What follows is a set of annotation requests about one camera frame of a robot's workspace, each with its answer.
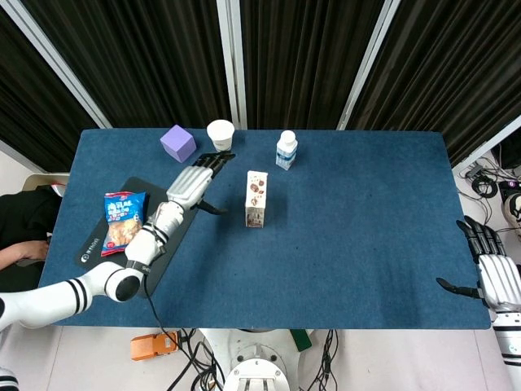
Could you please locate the beige chair back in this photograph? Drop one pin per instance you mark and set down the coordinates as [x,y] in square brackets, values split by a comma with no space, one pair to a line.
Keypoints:
[42,179]

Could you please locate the black device purple sticker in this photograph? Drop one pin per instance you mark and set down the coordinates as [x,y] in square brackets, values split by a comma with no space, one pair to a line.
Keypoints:
[510,189]

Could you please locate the cookie box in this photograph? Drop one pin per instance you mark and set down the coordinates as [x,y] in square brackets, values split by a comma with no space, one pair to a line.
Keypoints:
[256,199]

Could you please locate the black pleated curtain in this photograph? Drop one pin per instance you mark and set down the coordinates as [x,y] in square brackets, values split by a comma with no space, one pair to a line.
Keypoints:
[305,61]
[142,61]
[32,114]
[447,73]

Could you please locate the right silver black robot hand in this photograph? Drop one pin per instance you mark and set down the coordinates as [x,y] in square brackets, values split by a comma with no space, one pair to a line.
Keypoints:
[498,281]

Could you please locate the white paper cup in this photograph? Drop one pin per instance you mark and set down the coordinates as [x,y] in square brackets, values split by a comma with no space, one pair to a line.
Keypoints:
[220,136]

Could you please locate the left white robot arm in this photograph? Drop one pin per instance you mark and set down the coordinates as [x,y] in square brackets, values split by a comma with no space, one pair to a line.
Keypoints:
[53,299]

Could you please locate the white frame post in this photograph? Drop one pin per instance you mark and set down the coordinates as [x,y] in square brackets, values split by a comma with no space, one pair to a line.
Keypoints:
[14,156]
[233,61]
[488,142]
[61,69]
[366,69]

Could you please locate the black mouse pad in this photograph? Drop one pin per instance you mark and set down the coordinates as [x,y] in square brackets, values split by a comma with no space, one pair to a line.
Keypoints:
[93,248]

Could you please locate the bystander bare forearm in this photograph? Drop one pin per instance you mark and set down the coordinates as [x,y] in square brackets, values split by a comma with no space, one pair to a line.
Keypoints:
[18,252]

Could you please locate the white milk bottle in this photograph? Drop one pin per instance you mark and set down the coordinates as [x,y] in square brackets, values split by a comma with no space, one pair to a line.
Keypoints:
[285,150]

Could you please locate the blue felt table cloth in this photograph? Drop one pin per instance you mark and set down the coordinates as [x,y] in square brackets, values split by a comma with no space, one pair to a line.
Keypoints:
[346,244]

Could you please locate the orange device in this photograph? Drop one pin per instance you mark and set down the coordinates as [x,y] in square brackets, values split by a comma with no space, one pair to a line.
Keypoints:
[152,346]

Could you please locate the grey power adapter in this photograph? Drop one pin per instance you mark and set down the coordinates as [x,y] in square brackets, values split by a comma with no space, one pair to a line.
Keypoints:
[474,172]

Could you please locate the white robot torso base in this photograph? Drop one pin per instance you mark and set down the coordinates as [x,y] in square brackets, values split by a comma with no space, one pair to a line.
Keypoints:
[256,358]

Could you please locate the bystander black garment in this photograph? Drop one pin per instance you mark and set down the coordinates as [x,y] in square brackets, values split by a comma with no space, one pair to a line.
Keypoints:
[22,216]

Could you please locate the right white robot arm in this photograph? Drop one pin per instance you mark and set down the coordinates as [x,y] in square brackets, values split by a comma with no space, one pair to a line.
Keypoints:
[509,346]

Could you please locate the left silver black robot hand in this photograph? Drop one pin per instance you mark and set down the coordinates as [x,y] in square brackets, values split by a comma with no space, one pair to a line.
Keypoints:
[189,183]

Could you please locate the blue snack bag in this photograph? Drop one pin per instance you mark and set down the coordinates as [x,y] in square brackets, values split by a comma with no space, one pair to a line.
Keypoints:
[120,220]

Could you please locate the purple foam cube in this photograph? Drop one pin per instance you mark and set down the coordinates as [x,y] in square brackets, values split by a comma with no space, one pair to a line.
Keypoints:
[178,143]

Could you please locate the green block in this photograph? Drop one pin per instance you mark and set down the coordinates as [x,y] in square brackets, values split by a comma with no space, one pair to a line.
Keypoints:
[301,340]

